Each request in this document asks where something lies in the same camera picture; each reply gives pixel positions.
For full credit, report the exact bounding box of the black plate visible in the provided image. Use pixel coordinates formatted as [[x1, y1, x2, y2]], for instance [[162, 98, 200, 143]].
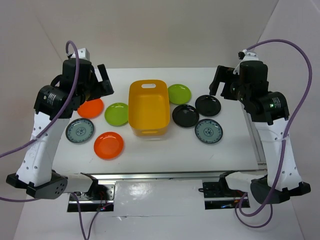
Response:
[[172, 104, 200, 128], [195, 95, 222, 117]]

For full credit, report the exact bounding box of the orange plate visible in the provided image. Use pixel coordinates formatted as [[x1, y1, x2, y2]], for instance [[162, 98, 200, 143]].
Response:
[[77, 98, 104, 119], [93, 131, 125, 160]]

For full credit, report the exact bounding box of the green plate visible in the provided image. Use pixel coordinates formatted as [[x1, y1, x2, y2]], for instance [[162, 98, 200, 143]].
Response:
[[167, 84, 192, 105], [104, 102, 129, 127]]

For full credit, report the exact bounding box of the blue patterned plate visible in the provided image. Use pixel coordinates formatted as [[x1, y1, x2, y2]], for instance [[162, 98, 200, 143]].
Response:
[[194, 118, 223, 145], [65, 118, 95, 144]]

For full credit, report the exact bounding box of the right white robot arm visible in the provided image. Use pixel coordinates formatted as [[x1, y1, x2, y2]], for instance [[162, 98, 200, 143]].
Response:
[[209, 60, 311, 204]]

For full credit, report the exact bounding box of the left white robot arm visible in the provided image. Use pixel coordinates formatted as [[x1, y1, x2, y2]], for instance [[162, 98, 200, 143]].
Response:
[[6, 58, 114, 200]]

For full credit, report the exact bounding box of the yellow plastic bin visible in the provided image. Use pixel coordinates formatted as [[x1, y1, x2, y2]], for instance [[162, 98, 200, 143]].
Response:
[[128, 79, 171, 137]]

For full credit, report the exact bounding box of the orange plate front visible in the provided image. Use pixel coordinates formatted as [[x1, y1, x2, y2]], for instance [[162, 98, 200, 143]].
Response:
[[93, 131, 125, 160]]

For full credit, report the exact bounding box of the aluminium side rail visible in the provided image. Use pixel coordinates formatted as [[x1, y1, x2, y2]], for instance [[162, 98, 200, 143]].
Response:
[[242, 108, 266, 165]]

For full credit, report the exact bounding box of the aluminium front rail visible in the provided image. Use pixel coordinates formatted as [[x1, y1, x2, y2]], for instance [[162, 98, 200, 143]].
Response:
[[79, 169, 270, 181]]

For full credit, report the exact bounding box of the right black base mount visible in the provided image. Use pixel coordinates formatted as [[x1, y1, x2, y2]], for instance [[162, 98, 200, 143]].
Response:
[[198, 171, 245, 210]]

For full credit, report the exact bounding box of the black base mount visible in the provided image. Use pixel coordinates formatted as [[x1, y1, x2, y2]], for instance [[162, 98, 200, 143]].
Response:
[[198, 171, 245, 210], [74, 180, 116, 213]]

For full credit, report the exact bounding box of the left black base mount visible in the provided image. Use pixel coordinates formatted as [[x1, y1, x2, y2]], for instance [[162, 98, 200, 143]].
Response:
[[74, 180, 116, 213]]

